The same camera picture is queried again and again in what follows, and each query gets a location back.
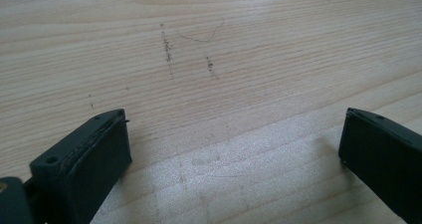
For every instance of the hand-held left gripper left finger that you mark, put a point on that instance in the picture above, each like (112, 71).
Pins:
(83, 164)

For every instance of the thin dark hair strand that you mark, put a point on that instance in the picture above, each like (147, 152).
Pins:
(205, 36)

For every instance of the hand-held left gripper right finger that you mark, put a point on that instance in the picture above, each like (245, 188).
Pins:
(384, 157)

